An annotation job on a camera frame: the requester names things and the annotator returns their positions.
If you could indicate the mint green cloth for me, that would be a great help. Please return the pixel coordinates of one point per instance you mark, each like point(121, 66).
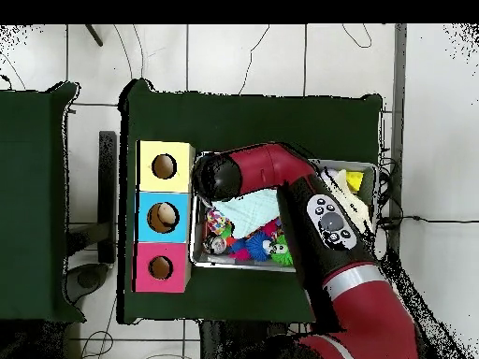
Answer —
point(251, 213)

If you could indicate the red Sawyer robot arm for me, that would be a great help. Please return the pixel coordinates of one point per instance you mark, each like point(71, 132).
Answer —
point(359, 299)

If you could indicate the clear mesh bin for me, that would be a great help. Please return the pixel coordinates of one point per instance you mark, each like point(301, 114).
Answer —
point(224, 264)

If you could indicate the wooden box with three holes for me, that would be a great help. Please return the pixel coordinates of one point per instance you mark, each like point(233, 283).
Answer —
point(146, 224)

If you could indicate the multicoloured toy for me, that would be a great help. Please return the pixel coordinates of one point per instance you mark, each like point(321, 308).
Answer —
point(217, 221)

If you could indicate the silver and black can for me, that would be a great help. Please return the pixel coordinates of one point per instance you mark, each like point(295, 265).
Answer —
point(217, 244)

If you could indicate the blue fuzzy toy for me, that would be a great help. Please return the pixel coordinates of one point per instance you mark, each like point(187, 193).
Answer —
point(259, 247)

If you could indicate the pink fuzzy toy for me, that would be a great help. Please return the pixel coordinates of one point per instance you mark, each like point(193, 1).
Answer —
point(239, 253)

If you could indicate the green fuzzy toy with eyes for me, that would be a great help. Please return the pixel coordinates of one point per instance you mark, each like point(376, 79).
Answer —
point(281, 256)

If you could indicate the pale yellow cloth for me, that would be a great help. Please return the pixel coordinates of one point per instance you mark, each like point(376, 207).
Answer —
point(358, 206)

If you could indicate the dark green side table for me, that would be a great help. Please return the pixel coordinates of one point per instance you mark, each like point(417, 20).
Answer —
point(30, 202)

